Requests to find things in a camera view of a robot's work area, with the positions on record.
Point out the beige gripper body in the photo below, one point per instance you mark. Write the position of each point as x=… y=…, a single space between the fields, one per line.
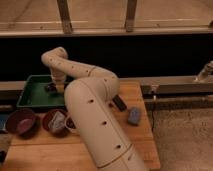
x=59 y=84

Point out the dark brush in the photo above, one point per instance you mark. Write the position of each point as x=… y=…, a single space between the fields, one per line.
x=50 y=88

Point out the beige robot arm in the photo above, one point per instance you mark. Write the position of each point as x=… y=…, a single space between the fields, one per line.
x=86 y=99

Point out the green plastic tray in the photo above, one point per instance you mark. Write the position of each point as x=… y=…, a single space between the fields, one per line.
x=36 y=96

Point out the maroon bowl with white item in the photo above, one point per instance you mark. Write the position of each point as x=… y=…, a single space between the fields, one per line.
x=54 y=121

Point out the small white cup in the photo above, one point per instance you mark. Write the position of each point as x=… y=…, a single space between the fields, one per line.
x=70 y=125

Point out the maroon bowl with purple item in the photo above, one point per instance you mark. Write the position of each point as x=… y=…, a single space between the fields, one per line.
x=20 y=121

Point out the black rectangular block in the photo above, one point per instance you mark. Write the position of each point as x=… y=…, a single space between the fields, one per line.
x=119 y=103

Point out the wooden board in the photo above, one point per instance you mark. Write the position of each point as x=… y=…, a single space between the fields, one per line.
x=44 y=152

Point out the blue sponge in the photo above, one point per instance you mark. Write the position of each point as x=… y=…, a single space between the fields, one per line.
x=134 y=116

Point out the left wooden post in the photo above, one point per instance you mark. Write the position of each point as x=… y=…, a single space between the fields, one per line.
x=64 y=16

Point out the wooden post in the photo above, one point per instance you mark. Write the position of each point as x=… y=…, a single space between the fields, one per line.
x=130 y=15
x=64 y=16

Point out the right wooden post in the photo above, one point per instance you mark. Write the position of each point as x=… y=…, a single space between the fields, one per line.
x=130 y=15

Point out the metal rail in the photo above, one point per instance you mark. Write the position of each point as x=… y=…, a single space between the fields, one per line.
x=10 y=90

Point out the grey hose fitting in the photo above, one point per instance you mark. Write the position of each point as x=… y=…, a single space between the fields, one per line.
x=205 y=72

